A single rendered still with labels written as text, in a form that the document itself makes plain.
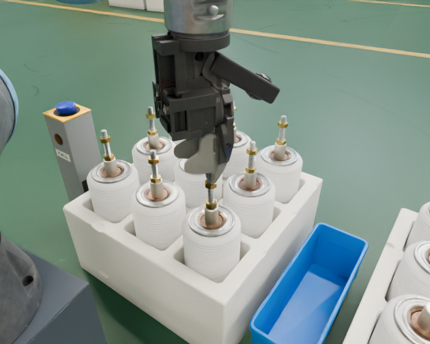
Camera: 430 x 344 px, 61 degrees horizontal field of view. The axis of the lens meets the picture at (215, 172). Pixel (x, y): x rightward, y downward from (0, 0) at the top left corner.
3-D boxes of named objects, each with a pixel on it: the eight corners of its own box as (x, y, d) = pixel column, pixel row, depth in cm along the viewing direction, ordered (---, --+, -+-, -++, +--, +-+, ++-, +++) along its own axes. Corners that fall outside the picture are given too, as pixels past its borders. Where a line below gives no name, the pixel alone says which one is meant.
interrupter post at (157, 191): (160, 189, 65) (158, 174, 64) (166, 196, 64) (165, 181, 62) (148, 194, 64) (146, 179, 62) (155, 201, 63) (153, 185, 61)
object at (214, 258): (214, 324, 63) (213, 252, 53) (176, 293, 68) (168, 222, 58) (248, 289, 69) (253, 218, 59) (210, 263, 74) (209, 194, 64)
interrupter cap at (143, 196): (165, 177, 68) (164, 175, 68) (187, 198, 63) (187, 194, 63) (128, 192, 65) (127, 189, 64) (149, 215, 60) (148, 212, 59)
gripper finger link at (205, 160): (181, 190, 52) (177, 132, 47) (219, 179, 54) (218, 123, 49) (189, 202, 49) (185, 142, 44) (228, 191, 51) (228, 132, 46)
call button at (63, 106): (65, 119, 75) (63, 110, 74) (53, 114, 77) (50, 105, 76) (81, 112, 78) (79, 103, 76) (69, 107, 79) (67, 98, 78)
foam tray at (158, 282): (222, 368, 64) (224, 305, 54) (80, 267, 82) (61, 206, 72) (310, 237, 90) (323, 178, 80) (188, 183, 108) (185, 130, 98)
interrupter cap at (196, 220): (213, 246, 54) (213, 243, 54) (178, 223, 58) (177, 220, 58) (244, 220, 59) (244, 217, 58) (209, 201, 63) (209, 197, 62)
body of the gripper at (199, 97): (155, 121, 49) (146, 28, 42) (213, 110, 52) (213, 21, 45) (173, 148, 43) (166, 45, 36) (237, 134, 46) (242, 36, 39)
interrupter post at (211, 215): (211, 228, 57) (211, 213, 55) (201, 222, 58) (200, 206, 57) (222, 221, 59) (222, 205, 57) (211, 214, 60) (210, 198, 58)
